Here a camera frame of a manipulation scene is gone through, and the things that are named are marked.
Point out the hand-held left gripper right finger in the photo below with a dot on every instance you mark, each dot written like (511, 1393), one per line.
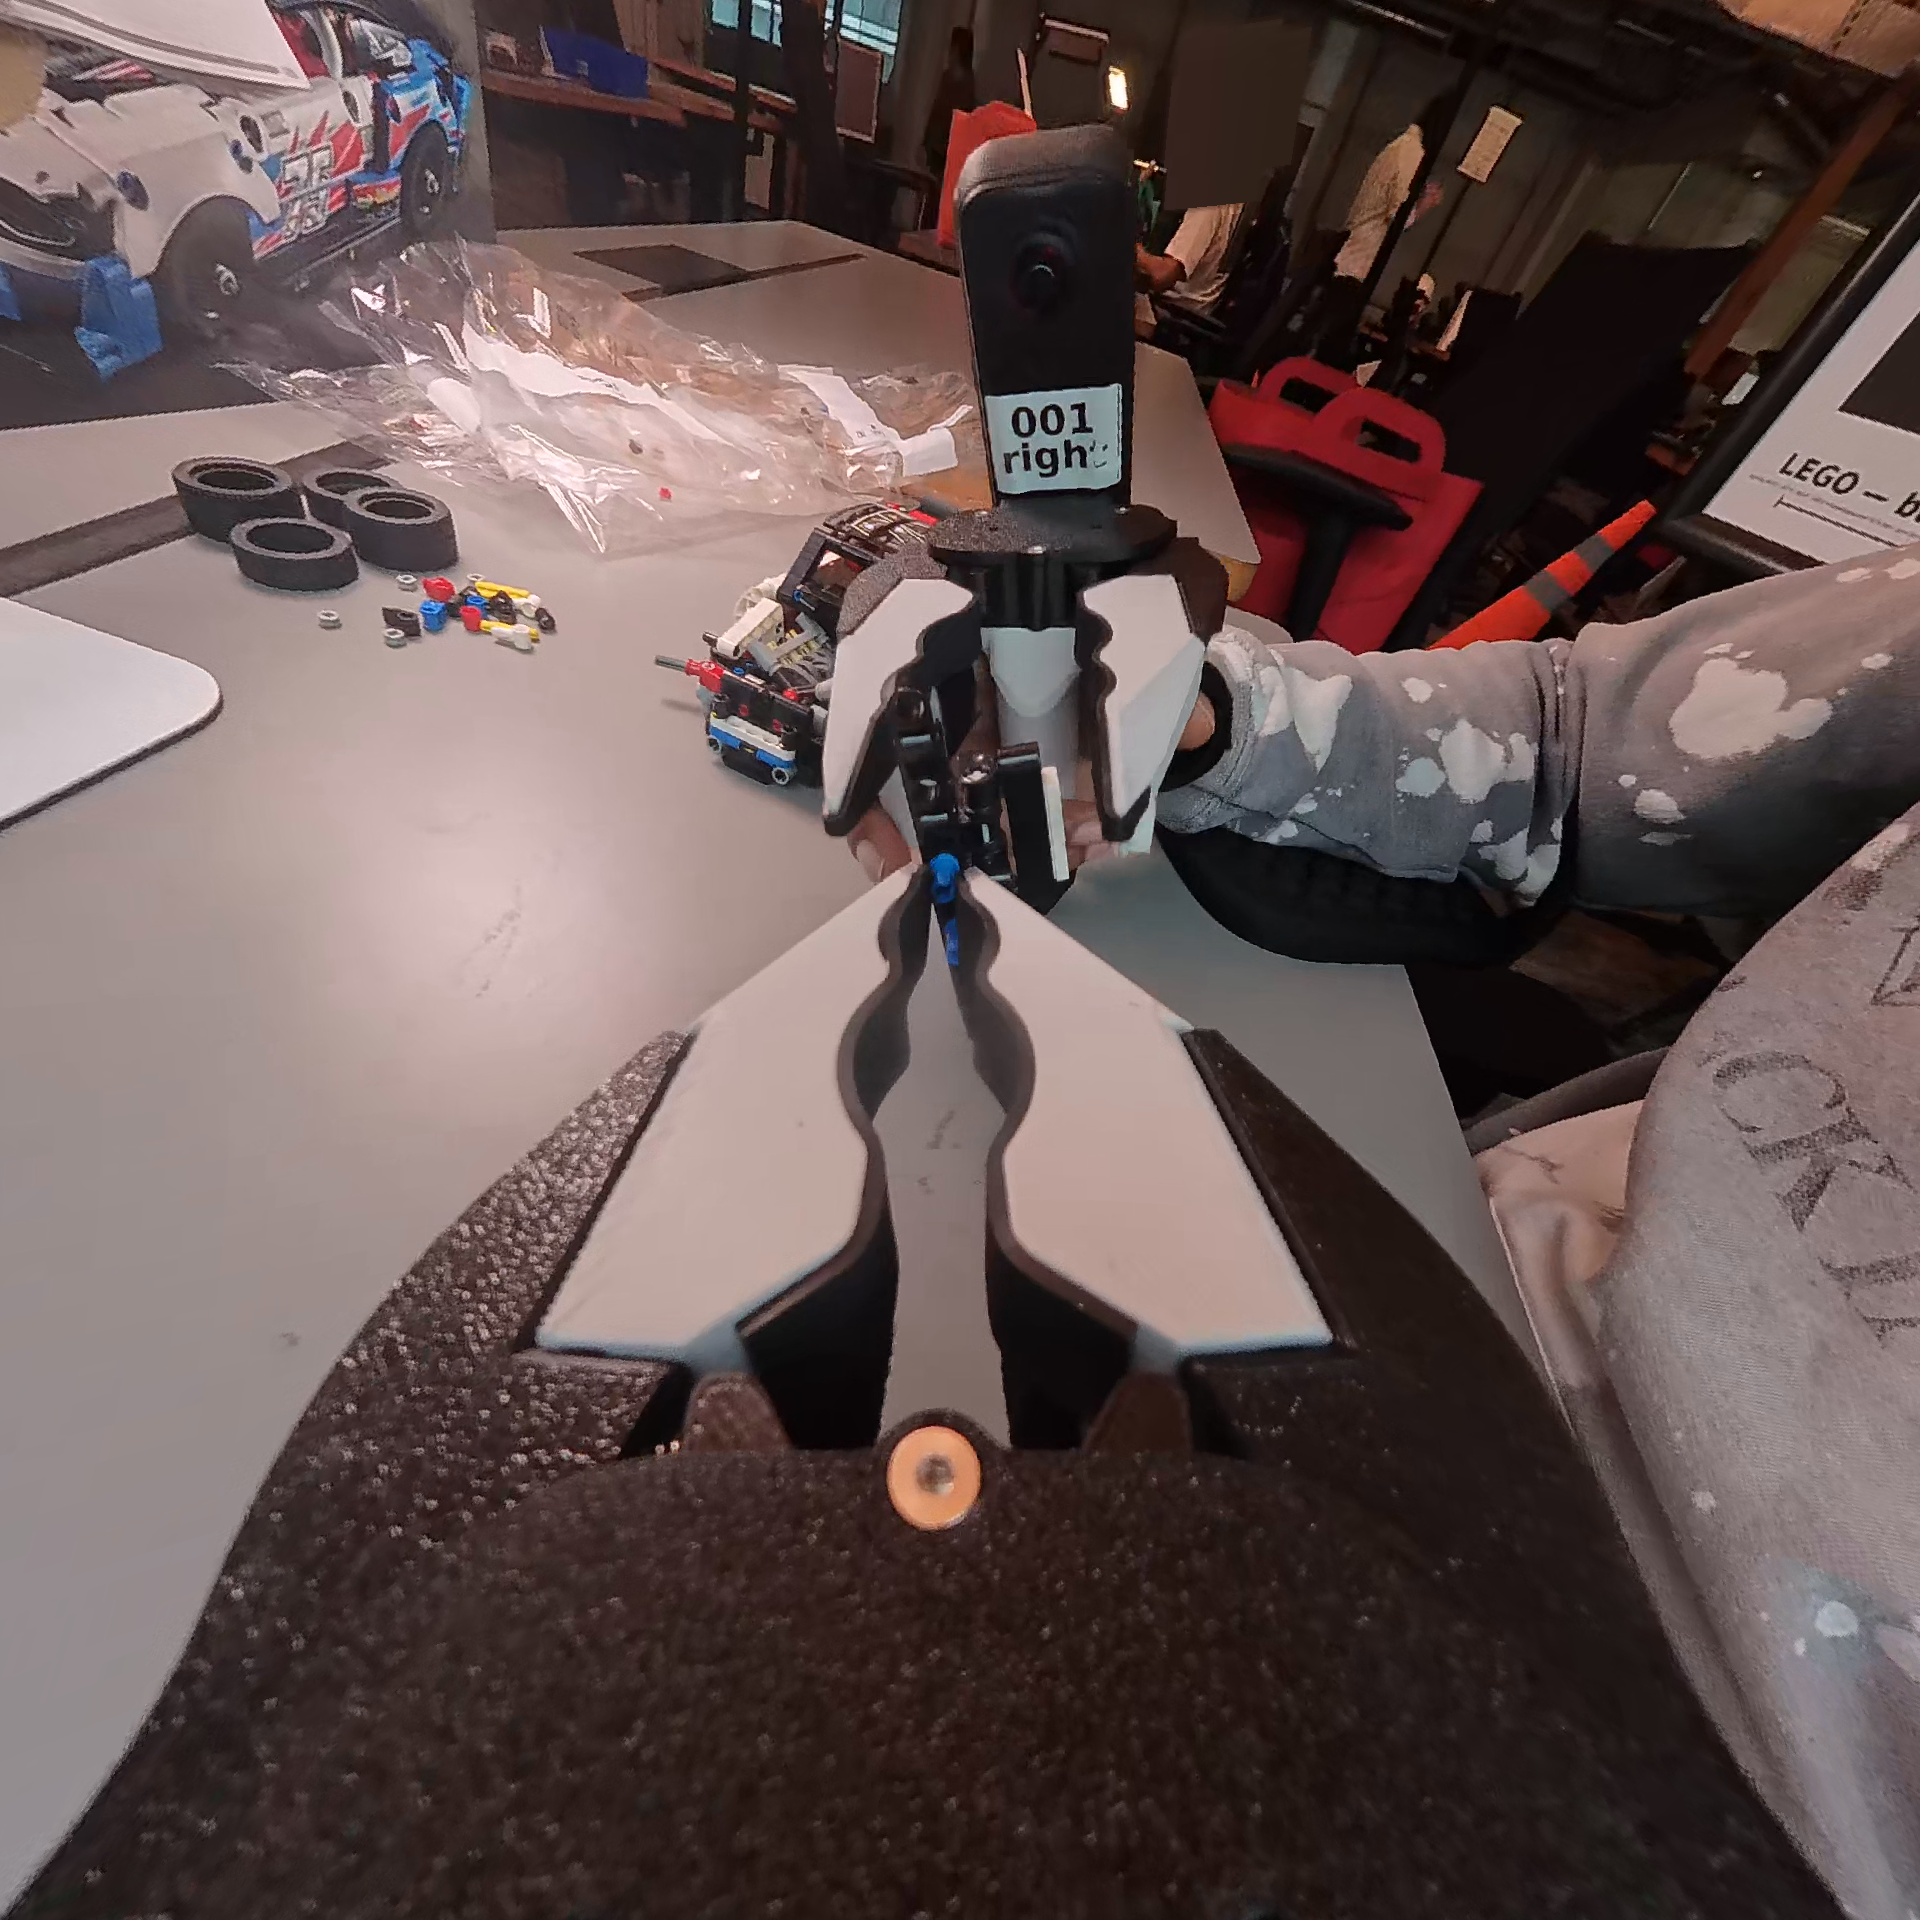
(1170, 1200)

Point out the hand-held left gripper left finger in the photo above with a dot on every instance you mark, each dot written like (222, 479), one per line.
(706, 1200)

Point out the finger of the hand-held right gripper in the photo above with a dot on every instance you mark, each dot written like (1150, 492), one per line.
(871, 675)
(1156, 675)

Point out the toy brick car chassis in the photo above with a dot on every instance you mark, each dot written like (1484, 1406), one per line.
(781, 660)

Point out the toy brick beam assembly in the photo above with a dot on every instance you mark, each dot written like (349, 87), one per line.
(977, 811)

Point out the person's right forearm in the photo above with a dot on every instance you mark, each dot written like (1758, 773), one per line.
(1500, 749)

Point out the grey desk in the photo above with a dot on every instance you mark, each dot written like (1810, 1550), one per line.
(375, 977)

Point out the person's right hand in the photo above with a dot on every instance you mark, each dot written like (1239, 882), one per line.
(1111, 851)

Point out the red tote bag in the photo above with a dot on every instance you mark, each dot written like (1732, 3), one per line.
(1447, 511)

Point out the clear plastic bag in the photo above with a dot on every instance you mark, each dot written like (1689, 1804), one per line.
(601, 405)

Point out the pile of small colourful bricks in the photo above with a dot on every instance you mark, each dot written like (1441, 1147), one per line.
(449, 606)

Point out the orange traffic cone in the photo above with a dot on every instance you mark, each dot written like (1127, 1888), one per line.
(1590, 563)

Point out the person's grey hoodie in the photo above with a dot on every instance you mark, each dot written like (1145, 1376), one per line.
(1770, 1350)

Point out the black framed marker sign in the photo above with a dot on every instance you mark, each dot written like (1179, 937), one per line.
(1846, 450)

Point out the toy car set box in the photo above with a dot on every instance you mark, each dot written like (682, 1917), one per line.
(302, 149)

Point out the white book stand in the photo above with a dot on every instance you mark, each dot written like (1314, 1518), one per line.
(89, 707)

